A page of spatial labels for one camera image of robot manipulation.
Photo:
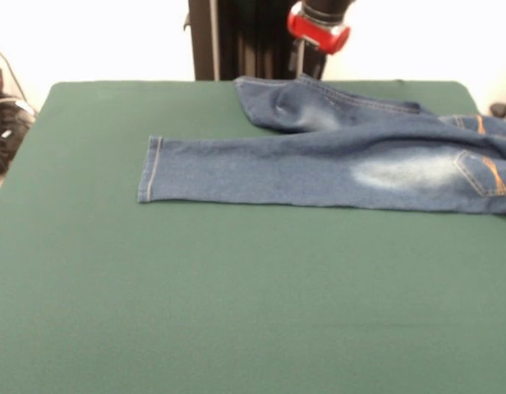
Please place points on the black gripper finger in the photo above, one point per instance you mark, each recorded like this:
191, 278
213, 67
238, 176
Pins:
295, 57

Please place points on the grey chair base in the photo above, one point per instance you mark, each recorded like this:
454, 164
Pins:
499, 110

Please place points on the blue denim jeans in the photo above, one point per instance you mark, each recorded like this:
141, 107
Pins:
318, 172

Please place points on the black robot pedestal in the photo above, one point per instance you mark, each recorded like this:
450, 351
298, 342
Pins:
236, 41

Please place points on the dark green table cloth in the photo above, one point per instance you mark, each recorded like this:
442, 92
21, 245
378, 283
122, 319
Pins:
253, 308

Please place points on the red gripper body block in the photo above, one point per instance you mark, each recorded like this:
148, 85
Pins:
318, 30

